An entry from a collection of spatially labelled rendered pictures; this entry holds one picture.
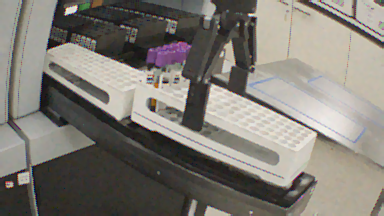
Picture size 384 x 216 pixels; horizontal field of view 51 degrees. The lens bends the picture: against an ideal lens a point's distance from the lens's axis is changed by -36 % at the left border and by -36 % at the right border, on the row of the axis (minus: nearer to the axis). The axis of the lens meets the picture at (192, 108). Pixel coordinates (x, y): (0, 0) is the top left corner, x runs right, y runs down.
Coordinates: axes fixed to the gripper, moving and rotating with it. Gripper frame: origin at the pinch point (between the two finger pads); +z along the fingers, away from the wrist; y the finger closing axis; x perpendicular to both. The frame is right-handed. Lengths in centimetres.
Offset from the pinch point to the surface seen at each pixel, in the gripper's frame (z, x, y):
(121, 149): 10.5, 11.1, -6.9
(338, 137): 6.8, -18.3, 27.2
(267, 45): 50, 100, 228
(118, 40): 2.6, 36.8, 17.9
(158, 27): 1.7, 36.9, 32.4
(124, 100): 3.5, 13.6, -4.3
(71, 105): 8.5, 26.2, -7.0
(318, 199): 89, 7, 146
